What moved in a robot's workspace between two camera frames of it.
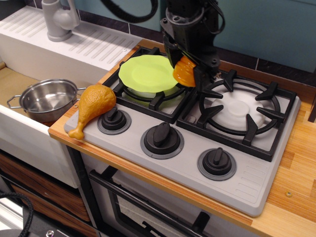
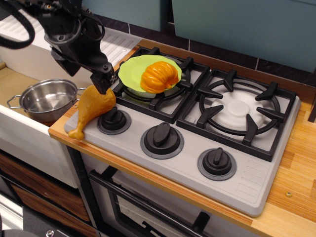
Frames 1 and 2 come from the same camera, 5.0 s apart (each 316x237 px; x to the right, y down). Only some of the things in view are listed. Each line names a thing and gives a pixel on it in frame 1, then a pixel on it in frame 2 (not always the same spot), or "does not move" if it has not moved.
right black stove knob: (217, 164) does not move
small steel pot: (47, 100) does not move
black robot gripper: (194, 32) → (77, 38)
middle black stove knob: (162, 141) does not move
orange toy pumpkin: (183, 71) → (158, 76)
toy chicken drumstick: (95, 100) does not move
